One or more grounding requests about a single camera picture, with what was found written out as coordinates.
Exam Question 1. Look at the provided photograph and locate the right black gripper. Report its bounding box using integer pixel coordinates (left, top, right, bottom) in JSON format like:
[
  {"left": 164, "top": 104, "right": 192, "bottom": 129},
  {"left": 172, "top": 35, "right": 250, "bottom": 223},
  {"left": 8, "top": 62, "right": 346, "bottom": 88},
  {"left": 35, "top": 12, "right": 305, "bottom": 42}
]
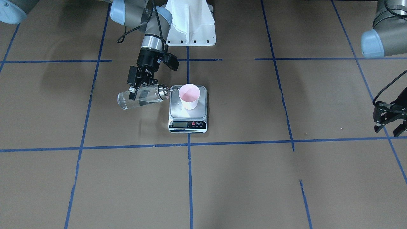
[{"left": 127, "top": 48, "right": 163, "bottom": 101}]

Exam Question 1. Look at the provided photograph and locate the pink cup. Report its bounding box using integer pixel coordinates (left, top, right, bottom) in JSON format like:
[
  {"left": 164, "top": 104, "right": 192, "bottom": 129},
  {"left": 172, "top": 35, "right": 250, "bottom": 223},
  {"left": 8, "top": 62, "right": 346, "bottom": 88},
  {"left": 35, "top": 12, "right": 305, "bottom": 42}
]
[{"left": 178, "top": 84, "right": 201, "bottom": 110}]

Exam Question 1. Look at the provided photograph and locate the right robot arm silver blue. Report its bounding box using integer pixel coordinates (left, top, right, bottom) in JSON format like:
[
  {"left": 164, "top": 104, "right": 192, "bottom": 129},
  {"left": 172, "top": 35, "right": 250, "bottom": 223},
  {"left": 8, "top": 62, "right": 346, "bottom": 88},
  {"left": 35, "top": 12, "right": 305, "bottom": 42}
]
[{"left": 1, "top": 0, "right": 179, "bottom": 101}]

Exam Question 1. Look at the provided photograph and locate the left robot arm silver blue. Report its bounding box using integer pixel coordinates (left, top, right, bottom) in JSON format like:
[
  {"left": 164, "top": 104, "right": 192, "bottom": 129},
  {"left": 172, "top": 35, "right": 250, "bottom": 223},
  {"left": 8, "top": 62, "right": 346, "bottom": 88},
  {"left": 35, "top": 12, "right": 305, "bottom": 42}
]
[{"left": 361, "top": 0, "right": 407, "bottom": 137}]

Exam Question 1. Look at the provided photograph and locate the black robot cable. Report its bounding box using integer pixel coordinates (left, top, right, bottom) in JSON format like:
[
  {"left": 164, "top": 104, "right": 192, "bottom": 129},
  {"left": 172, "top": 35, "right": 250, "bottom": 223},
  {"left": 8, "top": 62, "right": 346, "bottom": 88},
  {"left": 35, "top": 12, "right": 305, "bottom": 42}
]
[{"left": 116, "top": 0, "right": 169, "bottom": 51}]

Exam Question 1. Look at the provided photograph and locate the silver digital kitchen scale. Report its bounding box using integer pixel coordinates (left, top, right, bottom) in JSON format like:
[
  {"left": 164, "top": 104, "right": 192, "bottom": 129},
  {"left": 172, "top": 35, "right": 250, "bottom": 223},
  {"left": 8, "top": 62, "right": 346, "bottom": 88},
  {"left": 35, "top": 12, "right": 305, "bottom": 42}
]
[{"left": 168, "top": 85, "right": 208, "bottom": 134}]

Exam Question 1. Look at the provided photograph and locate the glass sauce bottle metal spout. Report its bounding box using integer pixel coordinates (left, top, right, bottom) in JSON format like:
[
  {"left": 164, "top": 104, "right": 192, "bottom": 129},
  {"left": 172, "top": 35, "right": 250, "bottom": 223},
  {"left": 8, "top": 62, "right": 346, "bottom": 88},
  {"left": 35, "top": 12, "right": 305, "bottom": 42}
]
[{"left": 117, "top": 84, "right": 180, "bottom": 110}]

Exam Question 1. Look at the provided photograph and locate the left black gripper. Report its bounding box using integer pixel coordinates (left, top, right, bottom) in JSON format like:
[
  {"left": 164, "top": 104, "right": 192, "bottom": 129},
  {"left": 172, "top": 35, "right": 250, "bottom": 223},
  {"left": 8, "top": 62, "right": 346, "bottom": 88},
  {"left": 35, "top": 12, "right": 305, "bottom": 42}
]
[{"left": 373, "top": 95, "right": 407, "bottom": 137}]

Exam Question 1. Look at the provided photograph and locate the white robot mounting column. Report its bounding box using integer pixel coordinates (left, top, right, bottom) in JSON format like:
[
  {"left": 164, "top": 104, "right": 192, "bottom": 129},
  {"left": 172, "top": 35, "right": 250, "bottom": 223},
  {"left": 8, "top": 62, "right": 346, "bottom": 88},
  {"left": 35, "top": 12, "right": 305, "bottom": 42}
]
[{"left": 165, "top": 0, "right": 217, "bottom": 46}]

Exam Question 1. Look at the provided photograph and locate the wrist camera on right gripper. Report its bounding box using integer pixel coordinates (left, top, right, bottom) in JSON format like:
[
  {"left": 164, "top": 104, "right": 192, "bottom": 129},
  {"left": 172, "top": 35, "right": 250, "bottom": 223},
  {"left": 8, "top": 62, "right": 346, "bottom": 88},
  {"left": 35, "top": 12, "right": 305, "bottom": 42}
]
[{"left": 162, "top": 52, "right": 179, "bottom": 71}]

